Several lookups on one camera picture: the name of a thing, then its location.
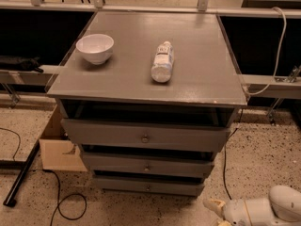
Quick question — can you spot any black floor cable right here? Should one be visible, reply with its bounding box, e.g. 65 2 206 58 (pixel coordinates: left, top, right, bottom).
220 108 244 201

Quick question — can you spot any black floor cable left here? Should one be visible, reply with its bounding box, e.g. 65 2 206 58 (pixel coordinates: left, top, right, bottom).
43 169 87 226

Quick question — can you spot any black floor cable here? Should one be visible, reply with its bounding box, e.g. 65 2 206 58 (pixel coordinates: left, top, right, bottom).
220 108 244 201
43 169 87 226

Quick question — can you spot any white bowl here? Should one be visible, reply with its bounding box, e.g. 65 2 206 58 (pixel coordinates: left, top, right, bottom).
76 34 114 65

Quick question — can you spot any white cable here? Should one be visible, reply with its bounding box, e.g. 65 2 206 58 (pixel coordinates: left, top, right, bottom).
243 6 288 97

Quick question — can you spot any grey bottom drawer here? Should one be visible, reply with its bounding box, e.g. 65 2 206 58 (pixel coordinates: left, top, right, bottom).
94 177 204 197

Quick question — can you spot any grey top drawer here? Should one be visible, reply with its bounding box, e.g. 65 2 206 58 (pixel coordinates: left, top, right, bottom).
61 119 230 152

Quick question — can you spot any cardboard box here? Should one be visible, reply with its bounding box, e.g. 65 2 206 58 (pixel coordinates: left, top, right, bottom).
39 106 87 172

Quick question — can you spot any black bag on rail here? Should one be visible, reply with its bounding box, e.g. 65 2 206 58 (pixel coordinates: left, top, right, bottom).
0 56 43 73

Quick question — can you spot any black metal bar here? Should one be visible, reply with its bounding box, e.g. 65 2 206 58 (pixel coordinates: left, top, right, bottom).
0 141 40 207

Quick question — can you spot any clear plastic water bottle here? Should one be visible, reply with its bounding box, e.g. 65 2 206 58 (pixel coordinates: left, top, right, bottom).
150 41 174 83

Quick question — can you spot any grey middle drawer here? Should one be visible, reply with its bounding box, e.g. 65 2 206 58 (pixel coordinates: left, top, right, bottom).
82 153 214 178

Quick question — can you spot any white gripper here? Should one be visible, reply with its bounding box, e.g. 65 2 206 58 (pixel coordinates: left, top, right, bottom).
203 199 248 226

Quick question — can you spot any grey drawer cabinet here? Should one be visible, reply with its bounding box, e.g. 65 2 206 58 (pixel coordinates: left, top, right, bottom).
48 11 246 185

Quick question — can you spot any grey drawer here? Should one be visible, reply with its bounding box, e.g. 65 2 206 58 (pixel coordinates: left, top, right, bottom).
82 153 214 178
94 177 204 197
61 119 230 152

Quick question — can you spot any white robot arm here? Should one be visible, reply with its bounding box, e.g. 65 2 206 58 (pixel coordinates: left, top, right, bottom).
203 186 301 226

